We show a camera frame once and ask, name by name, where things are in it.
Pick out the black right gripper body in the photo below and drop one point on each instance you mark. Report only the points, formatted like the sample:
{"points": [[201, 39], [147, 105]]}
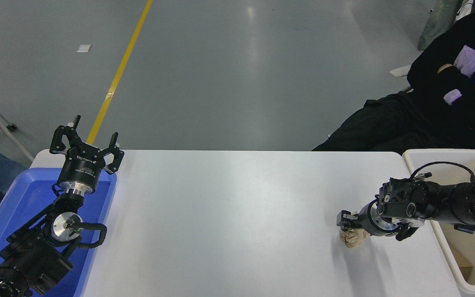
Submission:
{"points": [[365, 220]]}

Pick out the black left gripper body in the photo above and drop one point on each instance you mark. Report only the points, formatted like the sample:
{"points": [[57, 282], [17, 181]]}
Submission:
{"points": [[81, 167]]}

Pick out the tan paper ball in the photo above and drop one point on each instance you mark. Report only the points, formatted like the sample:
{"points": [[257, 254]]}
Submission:
{"points": [[353, 239]]}

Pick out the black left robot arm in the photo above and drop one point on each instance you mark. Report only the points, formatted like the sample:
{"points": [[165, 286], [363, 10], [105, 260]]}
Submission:
{"points": [[35, 255]]}

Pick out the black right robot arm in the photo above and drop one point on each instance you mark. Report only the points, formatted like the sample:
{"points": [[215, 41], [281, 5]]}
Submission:
{"points": [[456, 202]]}

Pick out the large pale plastic bin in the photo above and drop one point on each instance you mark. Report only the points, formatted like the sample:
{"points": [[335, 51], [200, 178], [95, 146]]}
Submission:
{"points": [[452, 255]]}

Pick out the blue plastic tray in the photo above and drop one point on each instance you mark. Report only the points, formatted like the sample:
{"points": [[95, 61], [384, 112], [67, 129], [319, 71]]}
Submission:
{"points": [[23, 198]]}

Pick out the white paper scrap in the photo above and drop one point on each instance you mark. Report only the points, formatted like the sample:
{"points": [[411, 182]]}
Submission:
{"points": [[84, 48]]}

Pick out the grey-green cloth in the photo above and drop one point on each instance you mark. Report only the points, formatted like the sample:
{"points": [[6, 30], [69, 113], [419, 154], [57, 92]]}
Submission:
{"points": [[439, 20]]}

